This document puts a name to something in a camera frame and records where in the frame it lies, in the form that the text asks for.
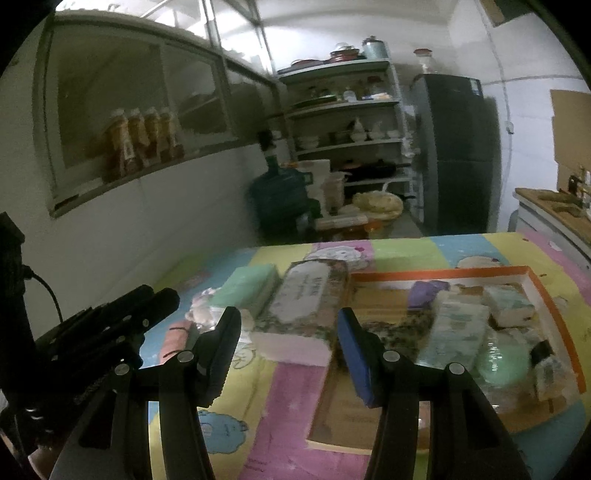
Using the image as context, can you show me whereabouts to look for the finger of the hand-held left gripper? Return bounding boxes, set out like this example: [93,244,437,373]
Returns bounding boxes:
[46,288,181,385]
[34,285,156,352]

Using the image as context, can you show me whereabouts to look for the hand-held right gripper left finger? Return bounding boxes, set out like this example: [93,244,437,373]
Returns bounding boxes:
[48,305,243,480]

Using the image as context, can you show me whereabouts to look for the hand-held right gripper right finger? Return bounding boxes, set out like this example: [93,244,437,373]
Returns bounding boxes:
[336,306,532,480]

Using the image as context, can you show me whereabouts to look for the orange rimmed cardboard box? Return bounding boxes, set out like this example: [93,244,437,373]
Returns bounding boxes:
[307,265,581,452]

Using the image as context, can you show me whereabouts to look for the leopard print cloth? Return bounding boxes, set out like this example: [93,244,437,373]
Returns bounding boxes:
[360,313,435,363]

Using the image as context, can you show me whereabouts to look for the floral tissue pack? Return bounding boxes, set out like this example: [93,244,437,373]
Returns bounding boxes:
[250,260,350,368]

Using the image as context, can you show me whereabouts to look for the purple satin cloth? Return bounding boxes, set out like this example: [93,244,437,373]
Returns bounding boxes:
[409,280,451,310]

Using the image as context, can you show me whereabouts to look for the large white wet wipes pack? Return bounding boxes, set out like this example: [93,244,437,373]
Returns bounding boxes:
[417,292,491,371]

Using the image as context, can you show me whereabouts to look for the pink rolled cloth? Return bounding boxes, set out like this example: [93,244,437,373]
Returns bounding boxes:
[159,322,193,366]

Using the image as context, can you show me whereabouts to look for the clear crumpled plastic bag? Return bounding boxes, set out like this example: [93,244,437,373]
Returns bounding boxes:
[187,288,219,325]

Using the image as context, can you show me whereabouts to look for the colourful cartoon printed mat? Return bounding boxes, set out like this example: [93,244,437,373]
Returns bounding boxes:
[139,231,591,480]

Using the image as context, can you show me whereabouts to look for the flat packaged bundle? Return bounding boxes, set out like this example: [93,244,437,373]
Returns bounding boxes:
[316,214,370,232]

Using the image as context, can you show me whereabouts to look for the pale green round pouch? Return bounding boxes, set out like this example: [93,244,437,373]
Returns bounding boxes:
[477,334,530,385]

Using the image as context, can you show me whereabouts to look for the orange liquid bottle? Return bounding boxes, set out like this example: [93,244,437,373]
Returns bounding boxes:
[159,106,184,161]
[126,108,145,172]
[143,106,163,167]
[103,108,129,182]

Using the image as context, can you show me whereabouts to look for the beige lumpy sack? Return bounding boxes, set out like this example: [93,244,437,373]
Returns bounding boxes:
[353,191,403,218]

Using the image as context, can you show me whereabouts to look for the small pale wipes pack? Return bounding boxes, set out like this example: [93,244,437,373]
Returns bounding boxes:
[482,285,537,326]

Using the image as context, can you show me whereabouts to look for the white sack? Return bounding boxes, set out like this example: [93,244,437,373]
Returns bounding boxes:
[300,159,345,213]

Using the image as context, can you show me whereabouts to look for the black water jug pump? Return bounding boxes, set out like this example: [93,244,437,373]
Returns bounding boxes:
[256,131,280,169]

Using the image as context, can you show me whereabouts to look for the small black capped bottle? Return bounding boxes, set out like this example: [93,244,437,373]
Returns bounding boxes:
[530,340,570,403]

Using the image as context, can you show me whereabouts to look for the black frying pan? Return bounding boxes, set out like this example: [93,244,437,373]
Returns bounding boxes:
[342,159,412,181]

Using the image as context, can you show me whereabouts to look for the aluminium sliding window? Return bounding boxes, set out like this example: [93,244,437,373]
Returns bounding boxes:
[45,13,279,214]

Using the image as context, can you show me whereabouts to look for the dark grey fridge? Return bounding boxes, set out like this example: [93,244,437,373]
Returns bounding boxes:
[410,73,502,237]

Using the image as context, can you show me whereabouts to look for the set of white ceramic bowls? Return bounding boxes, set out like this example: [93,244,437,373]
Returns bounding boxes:
[295,117,403,149]

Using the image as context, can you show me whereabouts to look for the kitchen counter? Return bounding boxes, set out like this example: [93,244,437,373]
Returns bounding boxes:
[512,186,591,269]

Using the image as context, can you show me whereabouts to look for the white metal shelf rack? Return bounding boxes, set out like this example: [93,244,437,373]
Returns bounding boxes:
[277,58,417,223]

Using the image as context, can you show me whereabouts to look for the stack of plates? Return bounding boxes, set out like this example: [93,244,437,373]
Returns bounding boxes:
[279,58,329,75]

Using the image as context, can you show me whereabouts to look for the cluster of seasoning bottles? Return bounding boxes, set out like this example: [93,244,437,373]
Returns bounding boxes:
[570,170,591,209]

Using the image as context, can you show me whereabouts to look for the red lidded glass jar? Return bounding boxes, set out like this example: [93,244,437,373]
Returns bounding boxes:
[413,48,435,75]

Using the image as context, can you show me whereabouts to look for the glass lidded red bowl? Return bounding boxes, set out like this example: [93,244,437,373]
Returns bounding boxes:
[329,42,361,64]

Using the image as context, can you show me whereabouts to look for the metal lidded pot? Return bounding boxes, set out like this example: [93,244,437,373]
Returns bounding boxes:
[362,35,388,61]

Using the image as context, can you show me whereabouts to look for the cardboard sheets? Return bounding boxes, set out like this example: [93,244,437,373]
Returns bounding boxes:
[549,89,591,191]

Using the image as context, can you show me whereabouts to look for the black cable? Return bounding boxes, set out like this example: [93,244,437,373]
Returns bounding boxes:
[23,265,64,325]

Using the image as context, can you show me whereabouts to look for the white wall cable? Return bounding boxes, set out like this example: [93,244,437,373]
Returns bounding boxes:
[484,0,515,232]

